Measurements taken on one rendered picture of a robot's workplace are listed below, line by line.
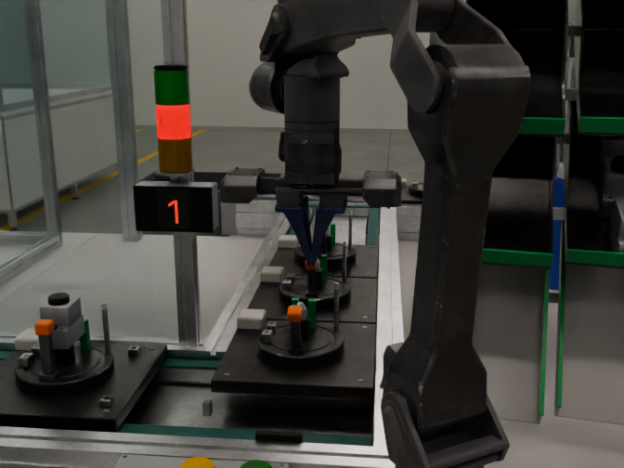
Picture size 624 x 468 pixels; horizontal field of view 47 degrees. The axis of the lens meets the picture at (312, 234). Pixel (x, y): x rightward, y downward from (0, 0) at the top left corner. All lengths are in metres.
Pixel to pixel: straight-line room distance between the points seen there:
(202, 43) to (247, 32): 0.73
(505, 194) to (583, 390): 0.28
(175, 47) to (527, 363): 0.67
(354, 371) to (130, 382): 0.33
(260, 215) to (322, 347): 1.12
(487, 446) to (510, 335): 0.41
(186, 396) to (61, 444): 0.24
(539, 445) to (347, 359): 0.32
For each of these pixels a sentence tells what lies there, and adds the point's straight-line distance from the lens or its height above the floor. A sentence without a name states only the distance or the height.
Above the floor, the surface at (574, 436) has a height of 0.86.
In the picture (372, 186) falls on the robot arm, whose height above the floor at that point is 1.31.
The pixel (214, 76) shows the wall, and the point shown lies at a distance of 11.80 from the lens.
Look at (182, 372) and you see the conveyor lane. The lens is 1.20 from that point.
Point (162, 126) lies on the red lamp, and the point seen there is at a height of 1.33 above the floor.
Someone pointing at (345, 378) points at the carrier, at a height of 0.97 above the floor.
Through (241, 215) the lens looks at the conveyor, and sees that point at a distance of 2.22.
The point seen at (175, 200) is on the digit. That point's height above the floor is 1.22.
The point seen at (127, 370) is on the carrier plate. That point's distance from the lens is 1.15.
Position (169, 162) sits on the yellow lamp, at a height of 1.28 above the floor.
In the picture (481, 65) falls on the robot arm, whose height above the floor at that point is 1.44.
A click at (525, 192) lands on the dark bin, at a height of 1.25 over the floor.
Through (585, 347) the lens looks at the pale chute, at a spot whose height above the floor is 1.06.
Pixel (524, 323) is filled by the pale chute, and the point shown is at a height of 1.08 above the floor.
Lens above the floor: 1.46
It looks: 16 degrees down
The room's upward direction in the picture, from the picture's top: straight up
